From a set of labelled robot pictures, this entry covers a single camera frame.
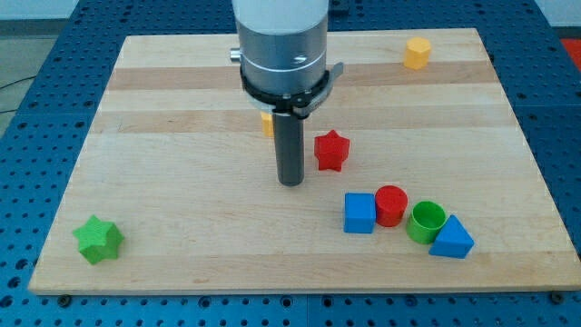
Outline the red star block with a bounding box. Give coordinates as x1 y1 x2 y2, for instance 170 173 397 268
314 130 350 172

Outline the green star block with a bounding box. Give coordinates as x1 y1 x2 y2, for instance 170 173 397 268
73 215 124 265

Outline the yellow block behind tool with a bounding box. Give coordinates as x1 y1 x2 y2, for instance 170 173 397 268
261 113 274 137

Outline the wooden board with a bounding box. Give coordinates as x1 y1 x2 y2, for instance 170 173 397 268
29 28 580 295

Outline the blue cube block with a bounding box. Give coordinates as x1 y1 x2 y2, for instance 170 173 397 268
343 193 376 233

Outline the green cylinder block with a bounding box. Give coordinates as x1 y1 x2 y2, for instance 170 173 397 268
406 201 447 244

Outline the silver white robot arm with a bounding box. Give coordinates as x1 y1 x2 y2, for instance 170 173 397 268
231 0 330 108

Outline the yellow hexagon block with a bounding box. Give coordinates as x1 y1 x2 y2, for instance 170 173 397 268
403 37 431 70

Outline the red cylinder block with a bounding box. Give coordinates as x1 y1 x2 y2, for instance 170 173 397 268
375 185 409 227

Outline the blue triangle block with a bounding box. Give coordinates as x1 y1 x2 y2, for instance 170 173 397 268
428 214 475 259

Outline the black clamp ring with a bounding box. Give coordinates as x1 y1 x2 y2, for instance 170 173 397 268
239 62 345 120

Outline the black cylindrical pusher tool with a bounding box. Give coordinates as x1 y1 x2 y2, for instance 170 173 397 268
273 115 304 186

